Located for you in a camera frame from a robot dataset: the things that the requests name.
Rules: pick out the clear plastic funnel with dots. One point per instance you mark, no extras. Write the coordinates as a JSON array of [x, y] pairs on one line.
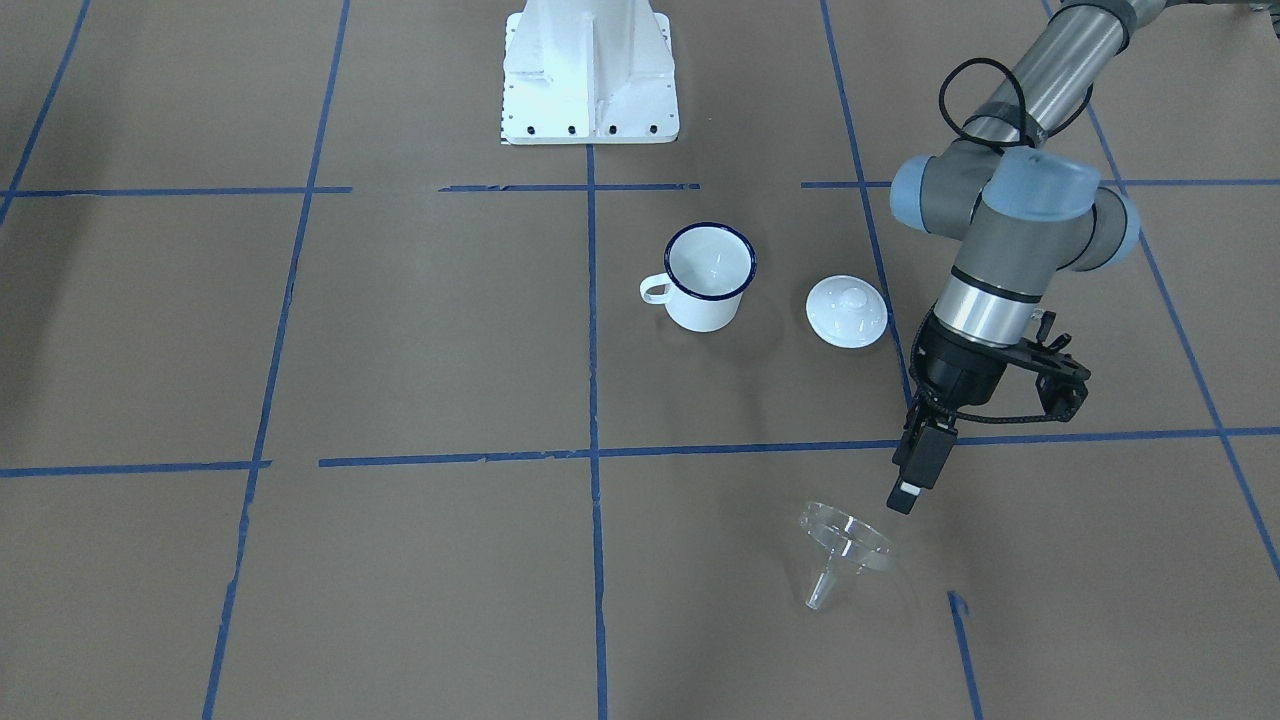
[[849, 545]]

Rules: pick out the white enamel mug blue rim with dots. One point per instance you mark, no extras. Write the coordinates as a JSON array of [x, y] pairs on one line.
[[708, 267]]

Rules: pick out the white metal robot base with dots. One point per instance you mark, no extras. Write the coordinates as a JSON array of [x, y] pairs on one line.
[[588, 72]]

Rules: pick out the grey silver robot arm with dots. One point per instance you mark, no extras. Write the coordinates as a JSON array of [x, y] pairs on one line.
[[1021, 214]]

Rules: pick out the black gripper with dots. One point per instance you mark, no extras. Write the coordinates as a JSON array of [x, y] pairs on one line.
[[953, 371]]

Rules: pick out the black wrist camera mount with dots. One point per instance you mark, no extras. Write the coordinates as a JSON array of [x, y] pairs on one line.
[[1060, 379]]

